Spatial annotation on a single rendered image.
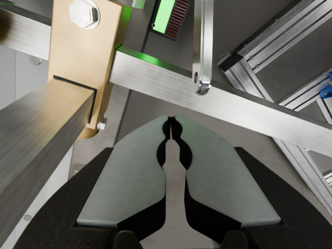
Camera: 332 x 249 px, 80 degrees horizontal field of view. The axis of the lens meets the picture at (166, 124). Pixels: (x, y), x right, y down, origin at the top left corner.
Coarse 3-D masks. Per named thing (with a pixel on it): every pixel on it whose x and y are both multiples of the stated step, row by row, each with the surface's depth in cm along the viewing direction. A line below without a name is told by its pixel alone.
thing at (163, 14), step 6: (162, 0) 29; (168, 0) 29; (174, 0) 29; (162, 6) 29; (168, 6) 29; (162, 12) 29; (168, 12) 29; (156, 18) 30; (162, 18) 30; (168, 18) 30; (156, 24) 30; (162, 24) 30; (162, 30) 31
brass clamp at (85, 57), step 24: (72, 0) 15; (96, 0) 15; (72, 24) 15; (120, 24) 16; (72, 48) 16; (96, 48) 16; (48, 72) 17; (72, 72) 17; (96, 72) 17; (96, 96) 18; (96, 120) 20
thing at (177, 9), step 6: (180, 0) 29; (186, 0) 29; (174, 6) 29; (180, 6) 29; (186, 6) 29; (174, 12) 29; (180, 12) 29; (174, 18) 30; (180, 18) 30; (168, 24) 30; (174, 24) 30; (180, 24) 30; (168, 30) 31; (174, 30) 31; (174, 36) 31
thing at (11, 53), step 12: (12, 0) 35; (0, 48) 36; (0, 60) 37; (12, 60) 40; (0, 72) 38; (12, 72) 41; (0, 84) 39; (12, 84) 42; (0, 96) 40; (12, 96) 43; (0, 108) 41; (12, 240) 68
